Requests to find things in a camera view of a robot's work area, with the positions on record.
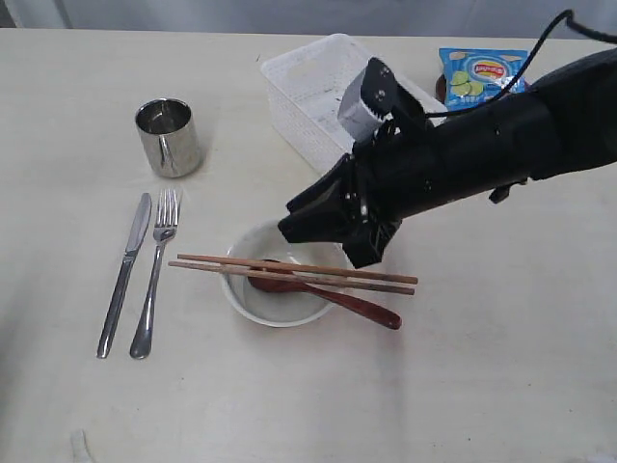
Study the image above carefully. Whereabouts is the shiny steel cup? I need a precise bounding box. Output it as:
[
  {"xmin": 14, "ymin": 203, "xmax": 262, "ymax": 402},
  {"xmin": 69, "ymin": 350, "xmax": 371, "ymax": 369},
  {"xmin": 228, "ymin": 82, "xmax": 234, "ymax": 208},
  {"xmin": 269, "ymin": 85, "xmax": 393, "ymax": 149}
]
[{"xmin": 135, "ymin": 97, "xmax": 203, "ymax": 178}]

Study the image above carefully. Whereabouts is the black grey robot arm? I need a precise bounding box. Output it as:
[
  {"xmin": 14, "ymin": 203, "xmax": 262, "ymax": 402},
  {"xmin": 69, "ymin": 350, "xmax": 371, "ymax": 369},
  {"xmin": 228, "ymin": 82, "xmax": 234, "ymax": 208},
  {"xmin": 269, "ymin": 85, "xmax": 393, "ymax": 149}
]
[{"xmin": 278, "ymin": 50, "xmax": 616, "ymax": 268}]

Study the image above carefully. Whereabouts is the white speckled ceramic bowl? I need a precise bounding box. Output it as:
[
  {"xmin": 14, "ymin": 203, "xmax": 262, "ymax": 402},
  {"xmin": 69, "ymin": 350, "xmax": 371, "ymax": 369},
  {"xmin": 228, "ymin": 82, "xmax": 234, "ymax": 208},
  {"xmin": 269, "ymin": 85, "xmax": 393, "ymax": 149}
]
[{"xmin": 221, "ymin": 220, "xmax": 349, "ymax": 328}]

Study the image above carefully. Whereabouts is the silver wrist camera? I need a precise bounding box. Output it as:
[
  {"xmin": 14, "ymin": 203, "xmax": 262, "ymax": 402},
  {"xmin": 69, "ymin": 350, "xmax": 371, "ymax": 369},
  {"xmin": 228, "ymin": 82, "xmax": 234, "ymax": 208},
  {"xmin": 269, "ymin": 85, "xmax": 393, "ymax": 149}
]
[{"xmin": 335, "ymin": 56, "xmax": 428, "ymax": 141}]

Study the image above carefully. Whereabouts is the brown wooden chopstick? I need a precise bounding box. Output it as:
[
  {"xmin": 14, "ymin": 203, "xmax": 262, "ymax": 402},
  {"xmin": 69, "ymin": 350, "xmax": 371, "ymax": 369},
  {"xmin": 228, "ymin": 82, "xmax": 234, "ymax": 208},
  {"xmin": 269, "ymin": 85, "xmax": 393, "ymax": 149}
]
[
  {"xmin": 168, "ymin": 261, "xmax": 416, "ymax": 295},
  {"xmin": 177, "ymin": 254, "xmax": 418, "ymax": 285}
]

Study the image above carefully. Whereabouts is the silver metal fork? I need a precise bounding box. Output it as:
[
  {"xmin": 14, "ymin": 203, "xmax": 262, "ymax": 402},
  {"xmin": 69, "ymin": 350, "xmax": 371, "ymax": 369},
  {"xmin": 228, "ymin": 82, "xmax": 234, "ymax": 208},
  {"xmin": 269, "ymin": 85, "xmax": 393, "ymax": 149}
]
[{"xmin": 129, "ymin": 188, "xmax": 180, "ymax": 360}]

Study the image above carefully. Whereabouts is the white perforated plastic basket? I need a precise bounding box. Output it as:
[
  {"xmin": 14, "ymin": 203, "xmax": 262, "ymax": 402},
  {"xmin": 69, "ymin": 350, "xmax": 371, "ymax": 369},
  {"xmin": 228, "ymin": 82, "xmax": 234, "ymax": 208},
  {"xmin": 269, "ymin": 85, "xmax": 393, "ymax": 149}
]
[{"xmin": 259, "ymin": 32, "xmax": 447, "ymax": 177}]

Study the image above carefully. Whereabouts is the red-brown wooden spoon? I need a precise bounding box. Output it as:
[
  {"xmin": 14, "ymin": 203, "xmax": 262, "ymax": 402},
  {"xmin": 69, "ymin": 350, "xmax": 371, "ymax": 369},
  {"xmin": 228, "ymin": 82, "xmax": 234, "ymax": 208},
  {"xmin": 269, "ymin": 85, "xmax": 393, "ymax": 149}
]
[{"xmin": 248, "ymin": 276, "xmax": 402, "ymax": 330}]

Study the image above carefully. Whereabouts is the silver table knife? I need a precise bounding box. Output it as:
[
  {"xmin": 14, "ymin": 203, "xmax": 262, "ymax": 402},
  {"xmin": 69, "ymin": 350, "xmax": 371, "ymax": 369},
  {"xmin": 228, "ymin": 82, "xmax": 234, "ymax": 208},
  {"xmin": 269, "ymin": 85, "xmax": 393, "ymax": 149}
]
[{"xmin": 96, "ymin": 193, "xmax": 151, "ymax": 359}]

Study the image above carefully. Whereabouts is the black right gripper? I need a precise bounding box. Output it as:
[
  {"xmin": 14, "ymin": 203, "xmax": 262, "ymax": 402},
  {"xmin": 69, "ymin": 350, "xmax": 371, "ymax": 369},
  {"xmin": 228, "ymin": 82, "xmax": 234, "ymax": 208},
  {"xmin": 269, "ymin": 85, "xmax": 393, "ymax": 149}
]
[{"xmin": 278, "ymin": 115, "xmax": 492, "ymax": 269}]

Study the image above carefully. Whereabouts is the grey curtain backdrop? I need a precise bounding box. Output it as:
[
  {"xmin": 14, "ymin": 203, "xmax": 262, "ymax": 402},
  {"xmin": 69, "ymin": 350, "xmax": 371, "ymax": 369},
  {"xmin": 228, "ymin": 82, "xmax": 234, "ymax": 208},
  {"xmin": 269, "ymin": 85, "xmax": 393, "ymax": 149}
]
[{"xmin": 1, "ymin": 0, "xmax": 616, "ymax": 39}]

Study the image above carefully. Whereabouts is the brown wooden plate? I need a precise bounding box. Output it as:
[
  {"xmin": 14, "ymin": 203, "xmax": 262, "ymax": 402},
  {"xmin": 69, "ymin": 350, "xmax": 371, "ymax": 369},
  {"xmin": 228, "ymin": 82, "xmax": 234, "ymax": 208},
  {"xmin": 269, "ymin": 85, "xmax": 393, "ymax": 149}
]
[{"xmin": 435, "ymin": 73, "xmax": 446, "ymax": 103}]

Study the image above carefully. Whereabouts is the blue chips snack bag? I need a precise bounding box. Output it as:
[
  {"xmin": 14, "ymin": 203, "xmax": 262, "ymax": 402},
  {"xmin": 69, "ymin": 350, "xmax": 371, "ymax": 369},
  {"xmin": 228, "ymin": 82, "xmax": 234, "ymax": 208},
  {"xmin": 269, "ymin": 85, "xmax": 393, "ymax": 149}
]
[{"xmin": 439, "ymin": 47, "xmax": 528, "ymax": 111}]

